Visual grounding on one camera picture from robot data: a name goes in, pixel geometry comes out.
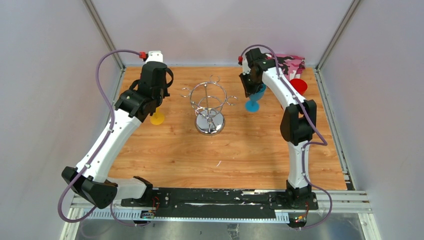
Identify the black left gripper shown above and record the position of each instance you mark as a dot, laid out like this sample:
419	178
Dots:
165	92

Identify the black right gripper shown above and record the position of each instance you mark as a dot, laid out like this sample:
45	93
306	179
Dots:
248	90

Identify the blue plastic wine glass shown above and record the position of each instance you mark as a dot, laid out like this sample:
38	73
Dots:
252	105

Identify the yellow plastic wine glass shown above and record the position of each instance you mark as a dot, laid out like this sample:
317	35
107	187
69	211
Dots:
157	118

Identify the chrome wire glass rack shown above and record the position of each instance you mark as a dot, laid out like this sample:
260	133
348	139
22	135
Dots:
208	99

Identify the red plastic wine glass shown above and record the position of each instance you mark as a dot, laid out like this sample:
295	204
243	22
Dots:
297	87

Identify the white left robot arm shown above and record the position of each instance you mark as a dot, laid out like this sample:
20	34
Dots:
131	109

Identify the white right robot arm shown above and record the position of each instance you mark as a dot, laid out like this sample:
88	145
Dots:
297	126

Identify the pink camouflage folded cloth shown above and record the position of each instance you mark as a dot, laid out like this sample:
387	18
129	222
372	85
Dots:
291	66

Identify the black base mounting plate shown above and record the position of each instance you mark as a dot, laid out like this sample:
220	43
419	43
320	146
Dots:
221	203

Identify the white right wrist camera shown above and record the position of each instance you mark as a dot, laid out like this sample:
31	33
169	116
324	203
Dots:
245	68

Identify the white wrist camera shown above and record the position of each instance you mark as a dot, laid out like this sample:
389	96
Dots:
245	68
154	56

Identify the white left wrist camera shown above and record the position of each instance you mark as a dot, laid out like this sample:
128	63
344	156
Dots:
154	56

